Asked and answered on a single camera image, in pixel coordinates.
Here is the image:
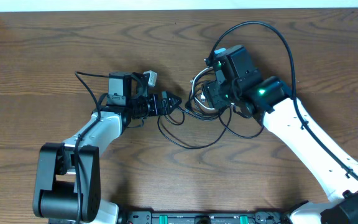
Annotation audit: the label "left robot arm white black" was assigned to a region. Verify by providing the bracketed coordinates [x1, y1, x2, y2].
[32, 70, 182, 223]

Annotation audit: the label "black base rail green clamps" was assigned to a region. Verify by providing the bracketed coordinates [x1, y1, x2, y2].
[116, 211, 290, 224]

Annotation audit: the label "white USB cable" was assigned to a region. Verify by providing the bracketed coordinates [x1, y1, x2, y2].
[190, 67, 219, 112]

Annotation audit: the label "black USB cable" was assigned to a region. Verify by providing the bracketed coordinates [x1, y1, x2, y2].
[157, 70, 265, 150]

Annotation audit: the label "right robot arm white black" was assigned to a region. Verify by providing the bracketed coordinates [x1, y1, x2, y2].
[203, 45, 358, 223]

